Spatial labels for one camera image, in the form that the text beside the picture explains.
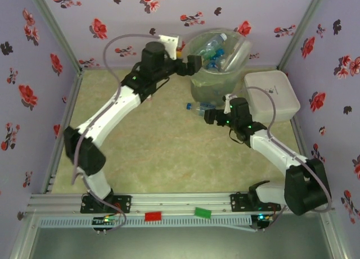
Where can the green tag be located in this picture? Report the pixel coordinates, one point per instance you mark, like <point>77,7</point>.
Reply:
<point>203,212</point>

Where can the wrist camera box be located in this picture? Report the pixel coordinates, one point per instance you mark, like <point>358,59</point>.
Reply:
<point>226,97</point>
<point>170,42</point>

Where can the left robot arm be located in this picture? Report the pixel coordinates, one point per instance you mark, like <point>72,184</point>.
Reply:
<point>112,113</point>

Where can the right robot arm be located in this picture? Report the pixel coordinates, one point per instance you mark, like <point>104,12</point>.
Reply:
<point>275,152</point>

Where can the clear plastic bin liner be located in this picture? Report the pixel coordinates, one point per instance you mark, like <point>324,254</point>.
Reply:
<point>197,80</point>

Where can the green plastic bottle yellow cap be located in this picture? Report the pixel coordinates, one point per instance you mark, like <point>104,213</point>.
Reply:
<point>209,55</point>

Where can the grey metal front panel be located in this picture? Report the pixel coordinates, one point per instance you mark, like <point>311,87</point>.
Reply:
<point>180,245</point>

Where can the translucent grey waste bin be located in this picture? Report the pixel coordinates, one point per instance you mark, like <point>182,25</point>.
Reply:
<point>211,91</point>

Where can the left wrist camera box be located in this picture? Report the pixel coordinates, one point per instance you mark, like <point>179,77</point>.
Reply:
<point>170,42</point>

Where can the aluminium frame post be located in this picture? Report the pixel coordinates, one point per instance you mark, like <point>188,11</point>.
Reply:
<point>302,28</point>
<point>53,26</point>

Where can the small circuit board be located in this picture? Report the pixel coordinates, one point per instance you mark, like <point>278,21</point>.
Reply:
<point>105,219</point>
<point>264,218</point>

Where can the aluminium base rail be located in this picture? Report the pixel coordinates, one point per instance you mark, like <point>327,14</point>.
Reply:
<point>180,201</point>

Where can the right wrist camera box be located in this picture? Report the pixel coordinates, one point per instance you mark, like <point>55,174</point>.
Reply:
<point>226,97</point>

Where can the white lidded storage box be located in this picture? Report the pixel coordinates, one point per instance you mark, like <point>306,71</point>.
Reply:
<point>281,101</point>

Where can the red tag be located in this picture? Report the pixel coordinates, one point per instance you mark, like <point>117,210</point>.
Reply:
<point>153,216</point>

